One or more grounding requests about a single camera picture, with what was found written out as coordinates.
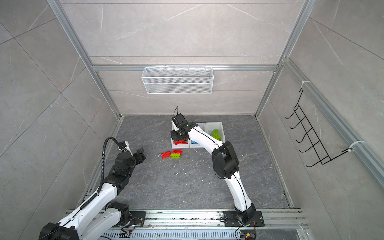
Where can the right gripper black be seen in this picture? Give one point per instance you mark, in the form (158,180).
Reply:
(173,135)

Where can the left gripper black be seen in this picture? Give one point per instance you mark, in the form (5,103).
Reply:
(139,156)

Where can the red arch lego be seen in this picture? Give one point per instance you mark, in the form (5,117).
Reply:
(181,142)

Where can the green lego brick top pile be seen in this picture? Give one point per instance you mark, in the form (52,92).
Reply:
(175,156)

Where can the red lego brick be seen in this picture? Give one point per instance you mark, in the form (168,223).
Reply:
(166,154)
(177,151)

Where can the white three-compartment bin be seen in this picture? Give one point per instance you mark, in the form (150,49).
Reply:
(208,128)

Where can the green lego brick bottom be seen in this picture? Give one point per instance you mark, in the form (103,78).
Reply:
(215,134)

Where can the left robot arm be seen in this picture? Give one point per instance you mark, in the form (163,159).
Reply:
(99,212)

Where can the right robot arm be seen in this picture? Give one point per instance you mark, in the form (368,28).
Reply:
(225,163)

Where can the white wire mesh basket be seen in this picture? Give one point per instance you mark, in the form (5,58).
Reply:
(178,80)

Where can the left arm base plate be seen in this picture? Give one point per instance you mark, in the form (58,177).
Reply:
(133,219)

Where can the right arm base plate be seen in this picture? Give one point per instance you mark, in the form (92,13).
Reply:
(230,219)

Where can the aluminium front rail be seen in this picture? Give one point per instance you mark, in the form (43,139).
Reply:
(204,224)

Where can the black wire hook rack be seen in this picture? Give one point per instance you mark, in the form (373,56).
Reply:
(310,135)

